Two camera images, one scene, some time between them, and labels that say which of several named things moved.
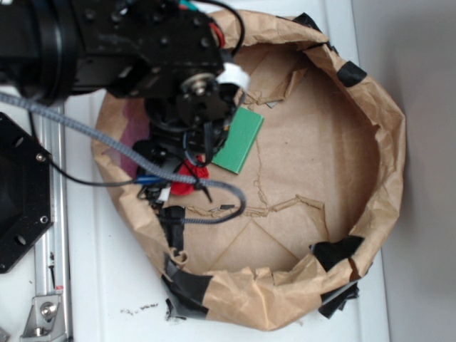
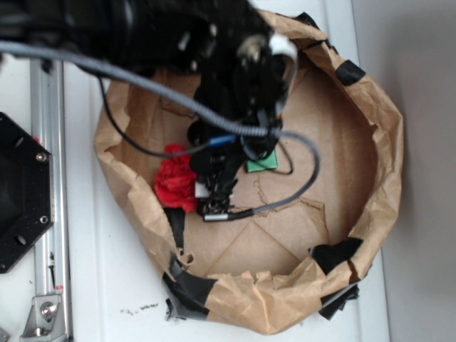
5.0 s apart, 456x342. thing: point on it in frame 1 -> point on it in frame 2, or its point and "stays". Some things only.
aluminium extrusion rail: (51, 259) stays
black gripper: (188, 130) -> (239, 109)
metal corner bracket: (45, 320) stays
